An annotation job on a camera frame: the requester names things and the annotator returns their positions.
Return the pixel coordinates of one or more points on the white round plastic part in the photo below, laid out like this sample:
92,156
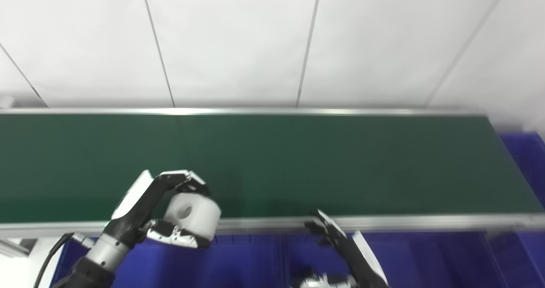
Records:
193,213

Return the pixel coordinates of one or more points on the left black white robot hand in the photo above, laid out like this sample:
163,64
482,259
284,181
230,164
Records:
142,207

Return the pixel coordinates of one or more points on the aluminium conveyor support bracket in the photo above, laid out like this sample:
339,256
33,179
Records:
15,246

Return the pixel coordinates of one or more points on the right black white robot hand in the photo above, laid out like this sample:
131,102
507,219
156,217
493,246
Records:
353,254

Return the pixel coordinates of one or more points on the small white background object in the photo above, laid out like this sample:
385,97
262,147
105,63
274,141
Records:
5,102

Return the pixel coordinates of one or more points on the blue plastic bin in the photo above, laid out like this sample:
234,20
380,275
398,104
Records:
434,260
530,254
238,262

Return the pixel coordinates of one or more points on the green conveyor belt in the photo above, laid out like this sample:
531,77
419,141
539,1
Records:
323,168
408,222

